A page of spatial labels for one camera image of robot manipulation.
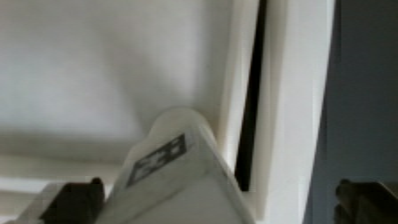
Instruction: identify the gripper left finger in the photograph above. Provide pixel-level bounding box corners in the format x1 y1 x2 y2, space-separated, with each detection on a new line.
39 177 105 224

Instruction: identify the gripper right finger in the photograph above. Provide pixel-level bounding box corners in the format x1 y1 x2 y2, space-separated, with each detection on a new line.
334 179 398 224

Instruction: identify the white leg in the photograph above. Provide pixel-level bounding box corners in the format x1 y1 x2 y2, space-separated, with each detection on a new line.
96 108 256 224

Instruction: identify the white U-shaped fence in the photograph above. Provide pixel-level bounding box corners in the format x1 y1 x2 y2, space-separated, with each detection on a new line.
249 0 336 224

